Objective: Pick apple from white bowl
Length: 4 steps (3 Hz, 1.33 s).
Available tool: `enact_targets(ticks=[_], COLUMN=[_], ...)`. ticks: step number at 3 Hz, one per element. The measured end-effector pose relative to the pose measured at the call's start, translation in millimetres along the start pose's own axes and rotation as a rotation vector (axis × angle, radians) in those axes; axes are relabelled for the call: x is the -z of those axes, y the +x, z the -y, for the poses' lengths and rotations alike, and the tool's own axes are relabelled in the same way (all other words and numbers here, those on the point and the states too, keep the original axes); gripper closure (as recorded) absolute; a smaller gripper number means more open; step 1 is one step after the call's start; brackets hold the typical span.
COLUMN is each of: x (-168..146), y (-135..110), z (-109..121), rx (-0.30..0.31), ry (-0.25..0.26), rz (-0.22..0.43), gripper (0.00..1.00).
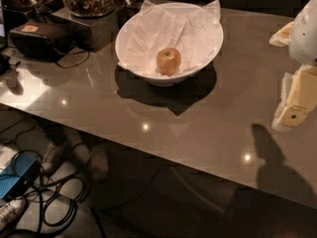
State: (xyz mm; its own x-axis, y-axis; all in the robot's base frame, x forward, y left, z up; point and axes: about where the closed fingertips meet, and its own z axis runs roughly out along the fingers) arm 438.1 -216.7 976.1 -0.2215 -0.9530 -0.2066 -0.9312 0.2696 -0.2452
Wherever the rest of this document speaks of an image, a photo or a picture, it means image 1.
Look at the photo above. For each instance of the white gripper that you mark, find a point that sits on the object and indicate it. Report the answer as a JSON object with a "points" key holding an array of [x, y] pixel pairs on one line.
{"points": [[304, 39]]}

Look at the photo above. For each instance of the white bowl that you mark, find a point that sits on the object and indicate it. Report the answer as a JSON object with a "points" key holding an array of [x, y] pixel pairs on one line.
{"points": [[211, 40]]}

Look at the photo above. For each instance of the white paper liner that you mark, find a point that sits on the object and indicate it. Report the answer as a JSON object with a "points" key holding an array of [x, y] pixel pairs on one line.
{"points": [[155, 33]]}

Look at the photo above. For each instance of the dark box stand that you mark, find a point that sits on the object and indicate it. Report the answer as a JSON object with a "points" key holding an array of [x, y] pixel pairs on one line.
{"points": [[90, 33]]}

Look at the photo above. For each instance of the black device with label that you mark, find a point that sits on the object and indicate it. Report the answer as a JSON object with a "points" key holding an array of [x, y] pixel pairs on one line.
{"points": [[42, 41]]}

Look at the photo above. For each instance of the white shoe under table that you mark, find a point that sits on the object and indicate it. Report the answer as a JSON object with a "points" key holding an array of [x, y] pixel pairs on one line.
{"points": [[52, 159]]}

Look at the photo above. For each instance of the blue box on floor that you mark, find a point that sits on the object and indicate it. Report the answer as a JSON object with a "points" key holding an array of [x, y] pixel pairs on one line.
{"points": [[14, 176]]}

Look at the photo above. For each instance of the white shoe lower left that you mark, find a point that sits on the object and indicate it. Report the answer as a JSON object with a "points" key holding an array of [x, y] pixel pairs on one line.
{"points": [[11, 211]]}

